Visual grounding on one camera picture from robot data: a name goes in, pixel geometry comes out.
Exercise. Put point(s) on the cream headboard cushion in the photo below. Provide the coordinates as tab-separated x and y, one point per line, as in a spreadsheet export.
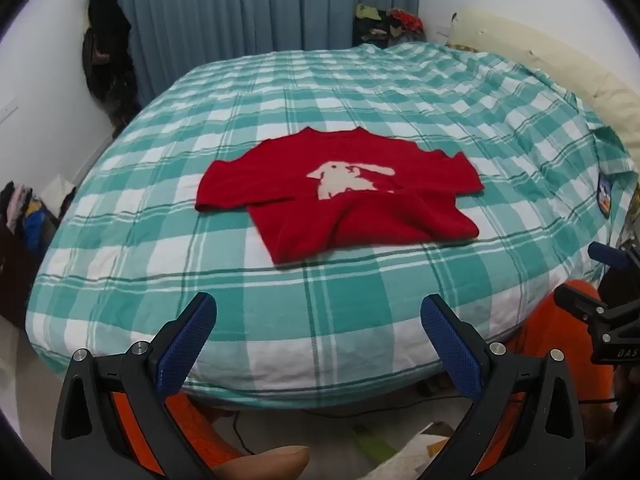
565	60

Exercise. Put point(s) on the person's foot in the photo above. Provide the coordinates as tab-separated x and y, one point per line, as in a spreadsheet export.
270	462

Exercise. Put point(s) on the bed with green plaid sheet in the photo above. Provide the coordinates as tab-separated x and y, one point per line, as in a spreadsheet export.
210	110

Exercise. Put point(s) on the colourful pile of clothes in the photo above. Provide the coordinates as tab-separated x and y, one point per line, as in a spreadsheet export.
390	22

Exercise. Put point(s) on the green floor scrap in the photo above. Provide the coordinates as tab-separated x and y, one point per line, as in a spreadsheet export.
372	445

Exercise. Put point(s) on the white paper bag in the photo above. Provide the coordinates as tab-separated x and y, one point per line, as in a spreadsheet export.
57	192

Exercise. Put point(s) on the cardboard and paper scraps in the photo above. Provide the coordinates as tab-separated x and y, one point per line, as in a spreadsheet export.
430	452

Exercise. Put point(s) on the red sweater with white animal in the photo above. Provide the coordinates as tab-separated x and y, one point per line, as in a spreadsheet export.
350	210

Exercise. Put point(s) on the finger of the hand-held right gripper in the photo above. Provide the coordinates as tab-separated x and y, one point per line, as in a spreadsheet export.
607	254
577	301

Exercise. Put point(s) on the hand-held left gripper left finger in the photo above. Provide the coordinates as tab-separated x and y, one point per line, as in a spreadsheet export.
186	345

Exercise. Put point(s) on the mixed clothes pile beside bed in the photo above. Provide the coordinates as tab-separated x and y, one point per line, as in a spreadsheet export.
25	215

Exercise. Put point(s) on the blue-grey curtain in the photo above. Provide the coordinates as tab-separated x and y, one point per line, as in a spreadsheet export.
240	15

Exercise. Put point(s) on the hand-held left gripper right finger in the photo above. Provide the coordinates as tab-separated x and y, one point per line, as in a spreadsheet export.
452	345

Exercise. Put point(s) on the dark hanging clothes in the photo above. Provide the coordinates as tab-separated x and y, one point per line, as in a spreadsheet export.
107	55

